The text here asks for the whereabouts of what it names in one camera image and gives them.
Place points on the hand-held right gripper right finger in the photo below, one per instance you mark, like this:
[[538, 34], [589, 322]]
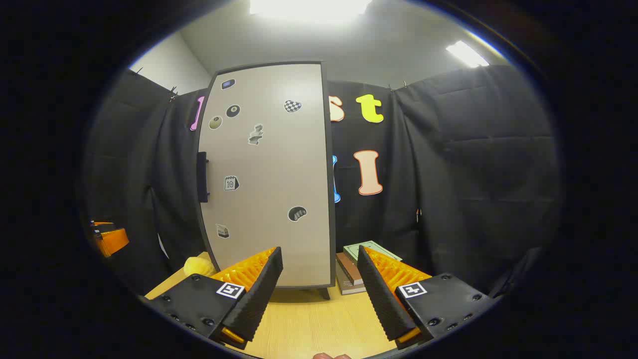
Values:
[[379, 294]]

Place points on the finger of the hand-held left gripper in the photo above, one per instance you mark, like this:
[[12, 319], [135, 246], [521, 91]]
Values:
[[114, 242]]

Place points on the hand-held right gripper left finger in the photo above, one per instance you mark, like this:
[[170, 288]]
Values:
[[259, 299]]

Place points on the grey cabinet door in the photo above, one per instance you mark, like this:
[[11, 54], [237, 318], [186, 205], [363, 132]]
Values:
[[269, 199]]

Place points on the grey cabinet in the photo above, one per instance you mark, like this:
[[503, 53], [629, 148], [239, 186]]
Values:
[[332, 199]]

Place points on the grey book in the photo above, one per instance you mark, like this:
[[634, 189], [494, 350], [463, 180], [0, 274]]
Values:
[[346, 288]]

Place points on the brown book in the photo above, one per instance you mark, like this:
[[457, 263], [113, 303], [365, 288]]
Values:
[[349, 269]]

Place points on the pale yellow round bun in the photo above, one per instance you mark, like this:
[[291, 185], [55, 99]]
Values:
[[197, 267]]

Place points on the black backdrop cloth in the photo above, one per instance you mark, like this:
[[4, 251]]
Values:
[[473, 174]]

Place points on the narrow ceiling light strip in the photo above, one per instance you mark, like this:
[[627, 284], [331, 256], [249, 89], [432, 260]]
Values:
[[467, 54]]

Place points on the wide ceiling light panel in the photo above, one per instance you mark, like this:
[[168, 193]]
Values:
[[309, 7]]

